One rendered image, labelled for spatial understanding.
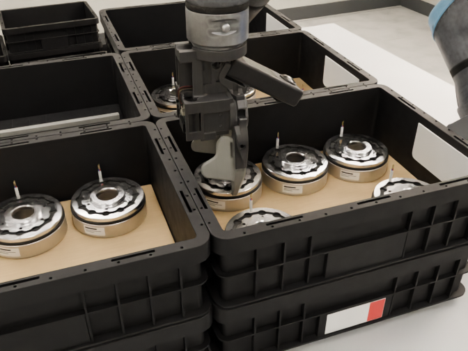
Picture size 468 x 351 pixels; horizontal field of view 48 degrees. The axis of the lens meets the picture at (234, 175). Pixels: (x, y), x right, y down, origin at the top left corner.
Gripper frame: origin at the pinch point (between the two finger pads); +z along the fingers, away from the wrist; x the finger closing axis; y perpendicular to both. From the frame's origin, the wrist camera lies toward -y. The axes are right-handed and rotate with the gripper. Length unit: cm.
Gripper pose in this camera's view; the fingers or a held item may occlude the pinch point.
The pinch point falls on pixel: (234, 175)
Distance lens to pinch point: 76.3
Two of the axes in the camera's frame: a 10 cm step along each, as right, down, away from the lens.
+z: 0.0, 8.3, 5.5
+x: 2.6, 5.3, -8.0
